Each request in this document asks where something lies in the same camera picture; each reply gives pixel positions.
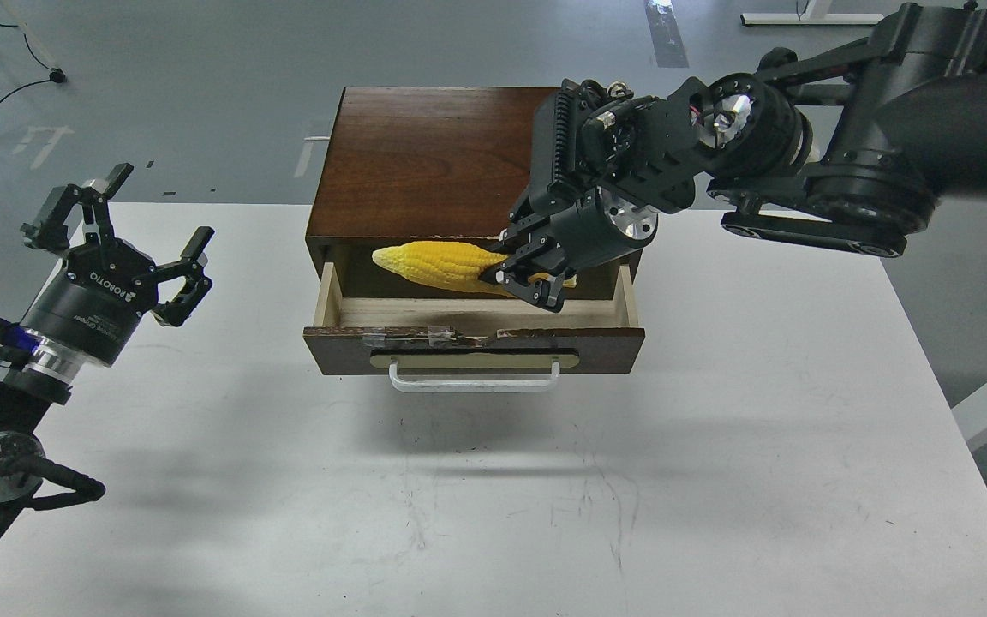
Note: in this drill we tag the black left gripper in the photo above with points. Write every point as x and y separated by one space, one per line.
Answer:
95 300

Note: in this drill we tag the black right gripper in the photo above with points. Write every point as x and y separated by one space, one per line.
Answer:
596 229

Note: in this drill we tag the yellow corn cob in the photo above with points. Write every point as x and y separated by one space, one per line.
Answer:
451 266

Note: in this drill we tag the wooden drawer with white handle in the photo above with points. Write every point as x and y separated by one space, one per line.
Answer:
464 336

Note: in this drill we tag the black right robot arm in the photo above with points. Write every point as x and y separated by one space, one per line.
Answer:
848 150

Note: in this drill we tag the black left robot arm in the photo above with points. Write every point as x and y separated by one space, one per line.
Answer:
36 373

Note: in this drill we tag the dark wooden cabinet box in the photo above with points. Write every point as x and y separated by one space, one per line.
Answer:
422 162

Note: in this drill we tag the white desk foot bar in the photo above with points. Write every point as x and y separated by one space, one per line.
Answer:
812 13

